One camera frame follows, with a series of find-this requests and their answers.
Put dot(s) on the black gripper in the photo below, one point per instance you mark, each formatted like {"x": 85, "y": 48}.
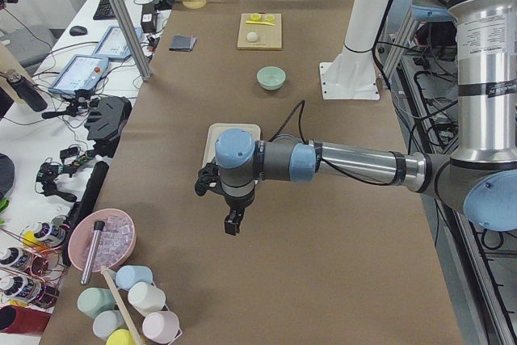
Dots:
{"x": 238, "y": 202}

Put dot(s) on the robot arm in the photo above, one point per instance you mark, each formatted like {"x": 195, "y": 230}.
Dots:
{"x": 478, "y": 179}

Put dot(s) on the pink bowl with ice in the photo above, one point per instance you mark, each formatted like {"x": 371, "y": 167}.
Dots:
{"x": 117, "y": 240}

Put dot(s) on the mint green bowl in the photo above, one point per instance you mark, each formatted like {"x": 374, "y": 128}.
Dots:
{"x": 271, "y": 77}

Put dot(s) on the cream rectangular tray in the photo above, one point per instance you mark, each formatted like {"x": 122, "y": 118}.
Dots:
{"x": 216, "y": 129}

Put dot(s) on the white cup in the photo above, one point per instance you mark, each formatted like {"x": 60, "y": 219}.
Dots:
{"x": 146, "y": 298}

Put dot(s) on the blue cup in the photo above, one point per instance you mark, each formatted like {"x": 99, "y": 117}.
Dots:
{"x": 129, "y": 275}

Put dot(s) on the pink cup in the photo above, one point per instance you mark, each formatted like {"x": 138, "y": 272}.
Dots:
{"x": 161, "y": 327}

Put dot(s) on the steel muddler black tip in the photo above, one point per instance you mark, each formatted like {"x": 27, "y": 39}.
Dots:
{"x": 92, "y": 252}

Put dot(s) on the wooden stick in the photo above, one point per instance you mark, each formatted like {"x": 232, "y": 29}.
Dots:
{"x": 122, "y": 307}

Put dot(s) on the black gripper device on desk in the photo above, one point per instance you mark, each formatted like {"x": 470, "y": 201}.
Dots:
{"x": 105, "y": 123}

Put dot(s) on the grey cup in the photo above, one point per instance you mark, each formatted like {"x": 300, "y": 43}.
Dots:
{"x": 106, "y": 323}

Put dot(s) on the yellow cup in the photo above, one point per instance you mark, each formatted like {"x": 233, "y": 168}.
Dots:
{"x": 120, "y": 337}

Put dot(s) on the green cup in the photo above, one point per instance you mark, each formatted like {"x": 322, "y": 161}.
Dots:
{"x": 93, "y": 301}

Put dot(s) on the bamboo cutting board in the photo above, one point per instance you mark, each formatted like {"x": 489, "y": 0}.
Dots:
{"x": 269, "y": 38}

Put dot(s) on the yellow plastic knife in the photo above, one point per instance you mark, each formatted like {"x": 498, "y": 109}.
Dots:
{"x": 256, "y": 22}

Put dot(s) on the teach pendant front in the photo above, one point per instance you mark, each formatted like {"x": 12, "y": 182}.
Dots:
{"x": 82, "y": 72}

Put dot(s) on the teach pendant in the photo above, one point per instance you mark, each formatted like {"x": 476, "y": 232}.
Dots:
{"x": 113, "y": 45}
{"x": 82, "y": 72}

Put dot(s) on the teach pendant rear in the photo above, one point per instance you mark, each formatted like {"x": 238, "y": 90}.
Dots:
{"x": 113, "y": 45}

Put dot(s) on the white wire cup rack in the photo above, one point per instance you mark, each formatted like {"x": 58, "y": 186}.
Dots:
{"x": 160, "y": 325}

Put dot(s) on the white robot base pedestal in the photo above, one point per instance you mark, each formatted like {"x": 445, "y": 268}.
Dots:
{"x": 352, "y": 74}

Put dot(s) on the aluminium frame post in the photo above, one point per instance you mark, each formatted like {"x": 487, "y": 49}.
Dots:
{"x": 128, "y": 30}

